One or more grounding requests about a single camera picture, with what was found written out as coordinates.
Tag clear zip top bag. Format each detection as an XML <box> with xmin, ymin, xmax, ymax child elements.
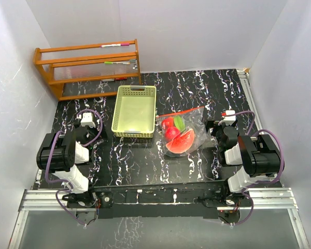
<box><xmin>156</xmin><ymin>106</ymin><xmax>207</xmax><ymax>158</ymax></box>

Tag red fake wax apple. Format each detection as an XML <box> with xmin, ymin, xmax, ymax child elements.
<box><xmin>161</xmin><ymin>117</ymin><xmax>174</xmax><ymax>131</ymax></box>

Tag pale green plastic basket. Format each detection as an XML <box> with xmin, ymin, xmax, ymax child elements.
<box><xmin>111</xmin><ymin>85</ymin><xmax>157</xmax><ymax>139</ymax></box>

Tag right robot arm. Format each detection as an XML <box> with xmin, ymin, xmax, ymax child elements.
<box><xmin>204</xmin><ymin>120</ymin><xmax>285</xmax><ymax>206</ymax></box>

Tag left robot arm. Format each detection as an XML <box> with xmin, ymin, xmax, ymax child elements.
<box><xmin>36</xmin><ymin>126</ymin><xmax>103</xmax><ymax>207</ymax></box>

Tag fake watermelon slice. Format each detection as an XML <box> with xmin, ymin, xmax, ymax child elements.
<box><xmin>166</xmin><ymin>129</ymin><xmax>195</xmax><ymax>154</ymax></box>

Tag green fake leaf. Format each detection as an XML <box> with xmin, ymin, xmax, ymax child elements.
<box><xmin>173</xmin><ymin>115</ymin><xmax>186</xmax><ymax>132</ymax></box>

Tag green white marker pen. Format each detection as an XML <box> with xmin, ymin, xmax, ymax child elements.
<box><xmin>104</xmin><ymin>61</ymin><xmax>131</xmax><ymax>65</ymax></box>

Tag wooden shelf rack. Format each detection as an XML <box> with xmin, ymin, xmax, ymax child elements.
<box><xmin>33</xmin><ymin>39</ymin><xmax>141</xmax><ymax>101</ymax></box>

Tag pink white marker pen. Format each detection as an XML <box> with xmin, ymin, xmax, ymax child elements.
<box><xmin>100</xmin><ymin>43</ymin><xmax>130</xmax><ymax>48</ymax></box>

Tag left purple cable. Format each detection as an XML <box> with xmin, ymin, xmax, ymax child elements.
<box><xmin>45</xmin><ymin>108</ymin><xmax>104</xmax><ymax>229</ymax></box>

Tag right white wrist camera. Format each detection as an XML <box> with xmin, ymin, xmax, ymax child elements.
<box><xmin>218</xmin><ymin>110</ymin><xmax>236</xmax><ymax>126</ymax></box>

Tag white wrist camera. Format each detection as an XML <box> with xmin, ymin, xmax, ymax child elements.
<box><xmin>218</xmin><ymin>110</ymin><xmax>236</xmax><ymax>126</ymax></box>
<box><xmin>77</xmin><ymin>112</ymin><xmax>95</xmax><ymax>128</ymax></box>

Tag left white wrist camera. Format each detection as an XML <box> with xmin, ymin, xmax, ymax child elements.
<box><xmin>77</xmin><ymin>112</ymin><xmax>95</xmax><ymax>128</ymax></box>

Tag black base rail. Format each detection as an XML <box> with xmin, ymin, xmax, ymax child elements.
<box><xmin>62</xmin><ymin>181</ymin><xmax>251</xmax><ymax>219</ymax></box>

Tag aluminium frame rail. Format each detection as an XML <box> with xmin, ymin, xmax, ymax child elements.
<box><xmin>9</xmin><ymin>187</ymin><xmax>310</xmax><ymax>248</ymax></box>

